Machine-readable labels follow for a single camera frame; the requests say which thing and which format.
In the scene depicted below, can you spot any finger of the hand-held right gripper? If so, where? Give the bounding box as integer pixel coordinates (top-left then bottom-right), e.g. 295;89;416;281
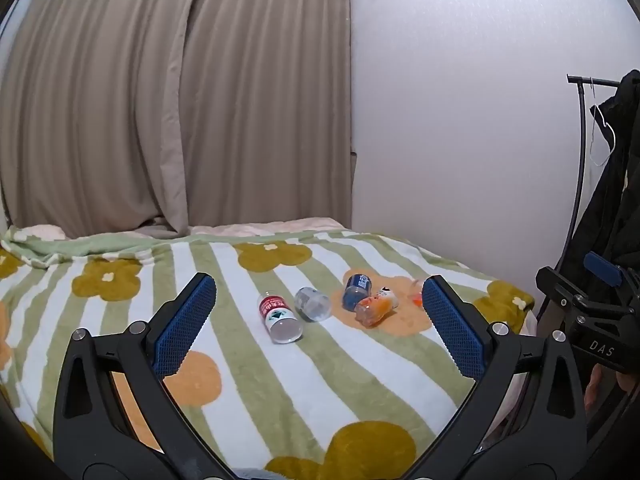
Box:
583;251;628;288
536;266;626;322

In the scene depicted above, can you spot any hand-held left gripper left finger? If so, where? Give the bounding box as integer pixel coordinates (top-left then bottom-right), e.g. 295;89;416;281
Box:
52;272;227;480

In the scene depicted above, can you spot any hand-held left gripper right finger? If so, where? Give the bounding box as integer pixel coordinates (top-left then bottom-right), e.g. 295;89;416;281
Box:
410;275;588;480

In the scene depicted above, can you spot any clear plastic cup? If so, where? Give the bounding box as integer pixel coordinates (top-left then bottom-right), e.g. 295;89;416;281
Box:
293;287;332;323

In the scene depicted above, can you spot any person's right hand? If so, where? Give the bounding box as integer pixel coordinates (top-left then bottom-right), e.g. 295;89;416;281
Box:
584;364;640;416

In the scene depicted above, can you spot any black jacket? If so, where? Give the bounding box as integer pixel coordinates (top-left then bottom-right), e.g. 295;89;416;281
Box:
567;70;640;346

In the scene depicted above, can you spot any orange plastic bottle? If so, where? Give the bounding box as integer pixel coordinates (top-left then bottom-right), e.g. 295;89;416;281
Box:
354;287;400;329

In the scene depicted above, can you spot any red label clear bottle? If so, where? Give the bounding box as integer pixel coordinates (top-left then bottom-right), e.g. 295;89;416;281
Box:
257;292;305;345

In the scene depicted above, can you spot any blue label bottle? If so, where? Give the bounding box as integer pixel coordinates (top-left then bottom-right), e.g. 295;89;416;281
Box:
342;271;374;311

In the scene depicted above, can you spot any black clothes rack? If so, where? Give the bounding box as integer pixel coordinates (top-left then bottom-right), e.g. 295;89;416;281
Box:
537;74;623;323

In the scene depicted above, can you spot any pale pink bed sheet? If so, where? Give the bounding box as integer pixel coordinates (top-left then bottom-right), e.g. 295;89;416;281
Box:
10;217;353;241

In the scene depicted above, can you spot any green striped flower blanket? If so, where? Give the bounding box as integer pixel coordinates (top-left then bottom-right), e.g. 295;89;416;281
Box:
0;226;536;480

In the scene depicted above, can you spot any beige curtain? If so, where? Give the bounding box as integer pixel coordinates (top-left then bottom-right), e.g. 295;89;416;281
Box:
0;0;354;241

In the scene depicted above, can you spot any white wire hanger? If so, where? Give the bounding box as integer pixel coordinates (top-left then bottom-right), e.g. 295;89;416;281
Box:
588;77;619;167

